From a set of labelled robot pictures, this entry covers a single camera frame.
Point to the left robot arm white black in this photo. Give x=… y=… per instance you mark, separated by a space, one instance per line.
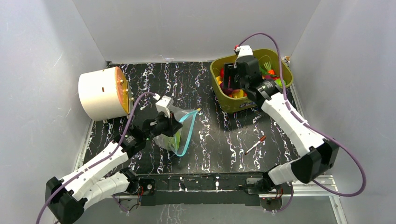
x=68 y=197

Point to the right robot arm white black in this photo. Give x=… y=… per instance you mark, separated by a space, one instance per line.
x=316 y=153

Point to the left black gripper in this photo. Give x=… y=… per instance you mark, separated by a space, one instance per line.
x=173 y=124

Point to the clear zip top bag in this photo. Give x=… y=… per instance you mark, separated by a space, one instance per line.
x=187 y=118

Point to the green toy leaf vegetable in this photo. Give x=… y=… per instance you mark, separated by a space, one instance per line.
x=173 y=143

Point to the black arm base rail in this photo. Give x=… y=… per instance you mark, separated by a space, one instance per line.
x=212 y=188

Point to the orange toy carrot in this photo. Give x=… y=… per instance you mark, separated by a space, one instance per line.
x=268 y=67

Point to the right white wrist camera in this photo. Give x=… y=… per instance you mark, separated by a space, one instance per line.
x=242 y=52

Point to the olive green plastic bin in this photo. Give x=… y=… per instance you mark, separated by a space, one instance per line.
x=231 y=100

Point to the white cylindrical appliance orange lid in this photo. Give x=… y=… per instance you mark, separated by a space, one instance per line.
x=105 y=94

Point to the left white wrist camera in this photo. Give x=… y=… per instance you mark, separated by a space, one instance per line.
x=163 y=105

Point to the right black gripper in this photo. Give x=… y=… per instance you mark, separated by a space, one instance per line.
x=231 y=73

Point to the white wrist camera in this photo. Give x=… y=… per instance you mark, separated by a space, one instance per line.
x=242 y=52
x=163 y=105

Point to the red white marker pen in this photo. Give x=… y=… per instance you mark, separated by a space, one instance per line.
x=261 y=140

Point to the lime green toy fruit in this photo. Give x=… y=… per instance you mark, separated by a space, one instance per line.
x=280 y=82

